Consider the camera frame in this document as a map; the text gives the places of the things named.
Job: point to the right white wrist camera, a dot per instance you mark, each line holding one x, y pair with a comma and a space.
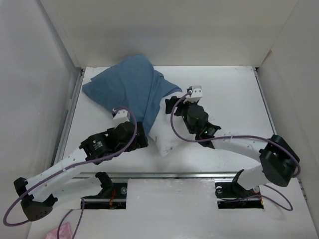
195, 93

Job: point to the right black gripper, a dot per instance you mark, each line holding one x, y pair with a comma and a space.
181, 104

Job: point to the white pillow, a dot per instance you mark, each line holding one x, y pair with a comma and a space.
161, 132

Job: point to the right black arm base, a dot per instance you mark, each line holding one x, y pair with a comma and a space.
231, 195

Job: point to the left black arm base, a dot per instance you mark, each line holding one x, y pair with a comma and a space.
111, 196

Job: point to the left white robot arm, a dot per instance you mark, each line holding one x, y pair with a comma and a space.
51, 188

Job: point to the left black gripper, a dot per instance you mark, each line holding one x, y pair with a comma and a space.
141, 140

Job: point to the blue pillowcase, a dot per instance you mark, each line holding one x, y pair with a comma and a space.
132, 83

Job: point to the pink plastic bag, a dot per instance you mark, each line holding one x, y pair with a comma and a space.
65, 232

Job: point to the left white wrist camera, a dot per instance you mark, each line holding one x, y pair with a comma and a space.
120, 115

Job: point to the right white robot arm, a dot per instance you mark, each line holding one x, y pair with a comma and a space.
277, 162

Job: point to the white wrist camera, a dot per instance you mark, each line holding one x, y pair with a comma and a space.
195, 93
120, 115

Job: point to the aluminium rail frame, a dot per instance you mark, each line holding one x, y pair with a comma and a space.
233, 98

